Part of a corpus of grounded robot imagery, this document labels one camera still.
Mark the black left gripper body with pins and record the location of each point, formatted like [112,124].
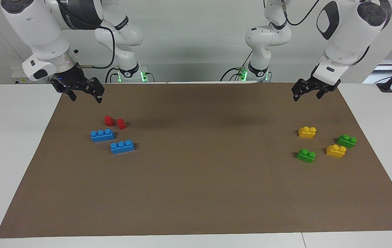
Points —
[314,82]

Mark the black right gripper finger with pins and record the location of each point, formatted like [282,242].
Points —
[99,97]
[71,94]

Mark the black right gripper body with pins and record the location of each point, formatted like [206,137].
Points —
[71,78]

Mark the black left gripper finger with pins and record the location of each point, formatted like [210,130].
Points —
[295,95]
[321,93]

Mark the blue three-stud toy block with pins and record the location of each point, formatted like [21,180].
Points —
[122,148]
[102,136]

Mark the green two-stud toy block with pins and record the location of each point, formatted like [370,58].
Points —
[305,156]
[346,142]

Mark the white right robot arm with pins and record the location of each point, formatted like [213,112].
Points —
[37,27]

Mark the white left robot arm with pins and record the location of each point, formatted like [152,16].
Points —
[347,34]

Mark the red single-stud toy block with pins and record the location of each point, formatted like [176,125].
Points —
[109,121]
[121,124]

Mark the yellow two-stud toy block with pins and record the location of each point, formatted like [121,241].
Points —
[307,133]
[335,151]

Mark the brown paper table mat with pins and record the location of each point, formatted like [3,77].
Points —
[196,186]

